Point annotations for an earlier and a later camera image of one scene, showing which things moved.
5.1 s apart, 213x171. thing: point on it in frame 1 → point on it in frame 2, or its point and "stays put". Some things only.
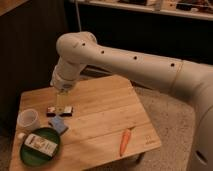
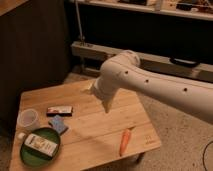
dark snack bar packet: x=54 y=111 stays put
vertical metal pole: x=77 y=9 stays put
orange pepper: x=124 y=141 stays put
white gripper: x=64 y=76 → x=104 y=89
